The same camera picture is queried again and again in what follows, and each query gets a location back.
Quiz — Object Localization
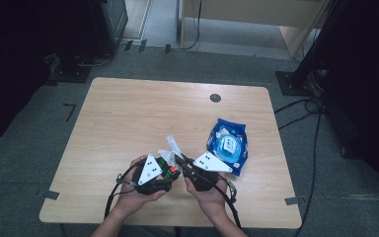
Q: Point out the black angled floor tape mark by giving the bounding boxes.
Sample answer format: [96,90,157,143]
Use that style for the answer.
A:
[62,103,77,122]

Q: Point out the blue wet wipes pack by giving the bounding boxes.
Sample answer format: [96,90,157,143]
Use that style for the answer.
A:
[206,118,249,177]

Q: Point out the grey tape piece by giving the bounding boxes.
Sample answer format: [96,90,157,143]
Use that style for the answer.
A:
[38,190,61,200]
[284,196,305,206]

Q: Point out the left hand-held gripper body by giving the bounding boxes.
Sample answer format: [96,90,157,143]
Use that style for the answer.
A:
[131,153,174,196]

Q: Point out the black cabinet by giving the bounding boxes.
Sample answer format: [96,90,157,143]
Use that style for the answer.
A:
[88,0,129,57]

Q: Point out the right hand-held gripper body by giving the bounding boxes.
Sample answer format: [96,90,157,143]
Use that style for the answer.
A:
[183,151,234,192]

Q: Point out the dark curtain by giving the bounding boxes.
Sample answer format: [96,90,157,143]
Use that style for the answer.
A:
[0,0,93,150]
[319,0,379,211]

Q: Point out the black stand pole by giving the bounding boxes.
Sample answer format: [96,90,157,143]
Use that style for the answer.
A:
[292,0,341,87]

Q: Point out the long black floor cable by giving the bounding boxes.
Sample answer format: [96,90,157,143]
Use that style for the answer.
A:
[294,112,324,237]

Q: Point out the light wooden cabinet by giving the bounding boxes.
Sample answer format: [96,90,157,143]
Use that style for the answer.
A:
[179,0,331,60]

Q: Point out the thin hanging black cable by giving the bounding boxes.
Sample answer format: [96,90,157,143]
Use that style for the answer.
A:
[181,0,202,51]

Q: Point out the person's left hand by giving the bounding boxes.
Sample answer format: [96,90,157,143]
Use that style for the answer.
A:
[113,155,167,215]

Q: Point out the hand-held gripper black cable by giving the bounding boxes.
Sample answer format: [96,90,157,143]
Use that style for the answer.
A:
[206,174,243,230]
[103,160,146,220]

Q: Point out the black floor plate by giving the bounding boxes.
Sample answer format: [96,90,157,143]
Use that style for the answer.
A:
[47,53,93,84]

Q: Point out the multicoloured puzzle cube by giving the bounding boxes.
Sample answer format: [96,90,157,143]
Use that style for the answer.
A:
[156,157,181,181]

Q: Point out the white wet wipe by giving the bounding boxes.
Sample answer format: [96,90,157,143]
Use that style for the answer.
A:
[157,133,186,166]

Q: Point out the person's right hand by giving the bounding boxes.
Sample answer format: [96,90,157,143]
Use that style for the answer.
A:
[184,177,230,220]

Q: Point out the left hand-held gripper black cable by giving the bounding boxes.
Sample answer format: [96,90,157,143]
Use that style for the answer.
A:
[103,160,146,220]

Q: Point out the black stand base plate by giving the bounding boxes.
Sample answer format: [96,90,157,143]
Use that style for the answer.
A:
[274,70,318,98]

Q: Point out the looped black floor cables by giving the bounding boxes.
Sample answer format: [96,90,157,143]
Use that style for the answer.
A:
[273,97,325,131]

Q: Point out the person's legs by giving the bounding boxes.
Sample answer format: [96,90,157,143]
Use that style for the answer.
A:
[117,226,218,237]

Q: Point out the right hand-held gripper black cable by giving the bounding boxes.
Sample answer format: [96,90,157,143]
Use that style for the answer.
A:
[206,174,243,230]

